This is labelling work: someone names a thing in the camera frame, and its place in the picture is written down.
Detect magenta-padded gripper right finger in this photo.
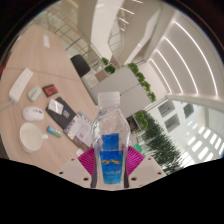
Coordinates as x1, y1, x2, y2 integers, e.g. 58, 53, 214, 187
123, 145, 168, 188

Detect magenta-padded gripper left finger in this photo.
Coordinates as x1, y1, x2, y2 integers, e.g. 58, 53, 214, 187
55, 147, 98, 188

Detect clear blue-label water bottle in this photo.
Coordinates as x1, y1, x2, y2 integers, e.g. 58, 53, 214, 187
90, 91, 132, 188

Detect tall green hedge trees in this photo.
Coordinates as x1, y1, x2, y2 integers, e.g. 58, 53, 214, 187
141, 113, 188, 174

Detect open printed booklet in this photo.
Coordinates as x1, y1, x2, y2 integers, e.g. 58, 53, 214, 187
63, 111, 95, 148

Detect teal tube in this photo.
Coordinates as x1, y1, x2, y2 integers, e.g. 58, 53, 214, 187
46, 125, 64, 139

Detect bushy green plant on stand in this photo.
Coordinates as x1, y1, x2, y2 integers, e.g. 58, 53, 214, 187
133, 109, 150, 132

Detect black notebook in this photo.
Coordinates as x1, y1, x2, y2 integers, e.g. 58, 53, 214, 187
45, 96, 78, 130

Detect white flat pack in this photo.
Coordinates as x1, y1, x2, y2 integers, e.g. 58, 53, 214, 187
48, 99, 64, 116

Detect white computer mouse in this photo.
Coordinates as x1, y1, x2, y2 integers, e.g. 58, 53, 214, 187
21, 105, 45, 122

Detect red and black card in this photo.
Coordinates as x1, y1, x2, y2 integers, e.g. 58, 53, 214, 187
42, 83, 59, 98

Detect small grey-white mouse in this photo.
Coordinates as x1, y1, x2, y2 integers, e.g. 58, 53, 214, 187
27, 85, 43, 102

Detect green leafy planter row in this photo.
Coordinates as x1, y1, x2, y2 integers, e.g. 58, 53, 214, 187
126, 62, 158, 104

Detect white power strip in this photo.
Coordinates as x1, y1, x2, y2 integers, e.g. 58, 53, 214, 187
0, 67, 35, 112

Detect black chair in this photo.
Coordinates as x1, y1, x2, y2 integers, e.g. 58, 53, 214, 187
70, 54, 92, 79

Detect brown planter with plants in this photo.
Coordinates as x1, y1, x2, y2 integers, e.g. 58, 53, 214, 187
94, 57, 117, 83

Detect ceiling light strips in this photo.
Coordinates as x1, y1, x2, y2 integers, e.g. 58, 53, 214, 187
146, 19, 224, 101

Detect glass railing with handrail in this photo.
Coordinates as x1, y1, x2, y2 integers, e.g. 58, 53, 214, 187
33, 6, 101, 64

